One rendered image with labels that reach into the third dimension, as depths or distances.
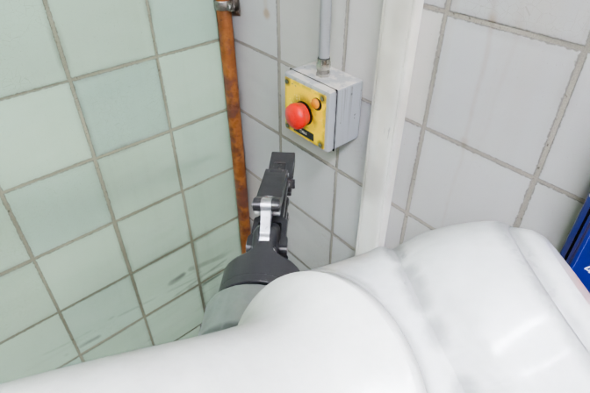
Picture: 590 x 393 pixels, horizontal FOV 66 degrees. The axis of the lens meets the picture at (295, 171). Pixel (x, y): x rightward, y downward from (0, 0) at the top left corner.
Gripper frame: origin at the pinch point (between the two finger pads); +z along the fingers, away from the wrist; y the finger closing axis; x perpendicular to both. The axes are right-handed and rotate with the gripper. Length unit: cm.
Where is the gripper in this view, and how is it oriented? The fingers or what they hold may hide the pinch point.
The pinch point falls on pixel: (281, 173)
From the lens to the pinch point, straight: 55.2
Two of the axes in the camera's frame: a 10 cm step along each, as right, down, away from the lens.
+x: 10.0, 0.4, -0.6
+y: 0.0, 8.1, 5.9
